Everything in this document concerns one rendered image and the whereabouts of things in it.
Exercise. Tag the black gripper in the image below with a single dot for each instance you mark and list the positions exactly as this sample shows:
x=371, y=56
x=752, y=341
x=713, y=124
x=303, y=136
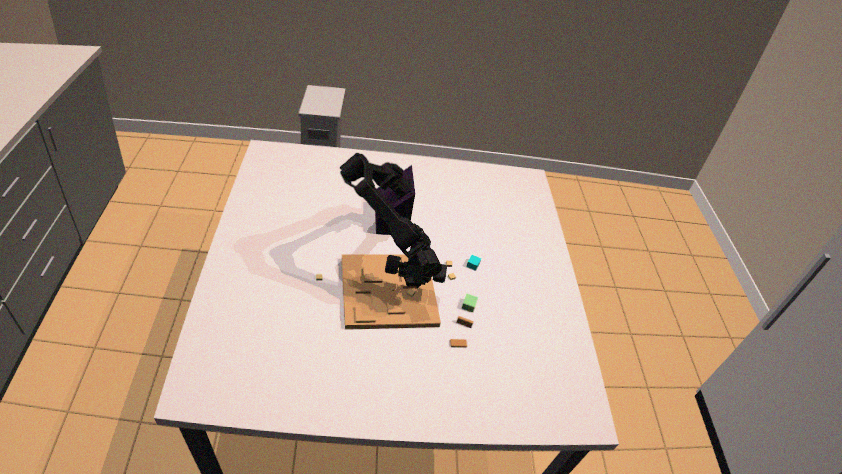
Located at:
x=392, y=265

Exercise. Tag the teal cube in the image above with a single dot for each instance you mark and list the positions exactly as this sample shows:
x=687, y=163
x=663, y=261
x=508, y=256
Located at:
x=473, y=262

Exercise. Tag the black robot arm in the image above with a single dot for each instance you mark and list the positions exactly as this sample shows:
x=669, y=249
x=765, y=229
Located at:
x=403, y=231

